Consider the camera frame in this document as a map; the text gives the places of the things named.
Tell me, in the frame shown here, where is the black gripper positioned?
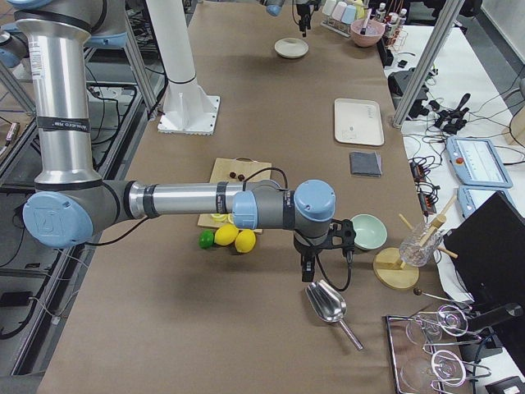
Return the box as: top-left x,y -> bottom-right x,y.
294,219 -> 355,282
294,0 -> 320,37

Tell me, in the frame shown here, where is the beige round plate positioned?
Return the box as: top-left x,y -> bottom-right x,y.
274,38 -> 309,59

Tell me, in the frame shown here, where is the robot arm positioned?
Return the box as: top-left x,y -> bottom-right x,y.
258,0 -> 322,38
13,1 -> 356,282

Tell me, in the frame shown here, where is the white rabbit tray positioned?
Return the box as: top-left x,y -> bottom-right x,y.
334,98 -> 385,146

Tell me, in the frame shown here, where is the metal scoop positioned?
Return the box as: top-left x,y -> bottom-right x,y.
305,280 -> 364,351

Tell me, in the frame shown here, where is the yellow lemon far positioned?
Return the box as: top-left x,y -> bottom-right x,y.
235,229 -> 257,254

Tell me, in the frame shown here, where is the yellow lemon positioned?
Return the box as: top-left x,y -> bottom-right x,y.
214,223 -> 239,246
235,229 -> 257,254

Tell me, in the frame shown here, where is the mint green bowl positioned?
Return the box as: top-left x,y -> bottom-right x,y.
351,213 -> 387,250

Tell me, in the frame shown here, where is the pink bowl with ice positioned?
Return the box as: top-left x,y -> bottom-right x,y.
350,19 -> 385,48

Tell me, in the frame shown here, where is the wooden cup stand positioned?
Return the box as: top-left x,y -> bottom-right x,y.
373,195 -> 458,291

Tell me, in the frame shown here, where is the yellow lemon near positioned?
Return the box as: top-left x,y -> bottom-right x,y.
214,223 -> 239,246

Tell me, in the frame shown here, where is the upper lemon slice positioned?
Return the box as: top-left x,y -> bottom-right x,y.
210,213 -> 228,223

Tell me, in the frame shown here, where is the green lime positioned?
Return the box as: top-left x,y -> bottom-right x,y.
198,230 -> 215,250

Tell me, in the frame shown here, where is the glass cup on stand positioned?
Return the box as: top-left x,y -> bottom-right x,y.
399,222 -> 443,267

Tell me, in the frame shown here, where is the grey folded cloth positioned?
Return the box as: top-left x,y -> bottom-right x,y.
349,151 -> 382,177

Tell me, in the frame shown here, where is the wooden cutting board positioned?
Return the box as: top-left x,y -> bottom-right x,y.
197,158 -> 272,229

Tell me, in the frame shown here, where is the metal glass rack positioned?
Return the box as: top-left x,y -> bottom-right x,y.
384,304 -> 491,393

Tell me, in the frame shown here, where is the blue teach pendant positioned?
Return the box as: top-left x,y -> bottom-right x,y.
457,186 -> 497,218
445,136 -> 514,189

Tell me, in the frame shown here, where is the black monitor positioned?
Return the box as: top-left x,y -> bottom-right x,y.
445,190 -> 525,317

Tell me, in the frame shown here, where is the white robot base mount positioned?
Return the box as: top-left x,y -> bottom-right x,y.
147,1 -> 220,135

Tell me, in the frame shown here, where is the aluminium frame post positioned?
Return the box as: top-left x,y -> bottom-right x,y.
392,0 -> 464,129

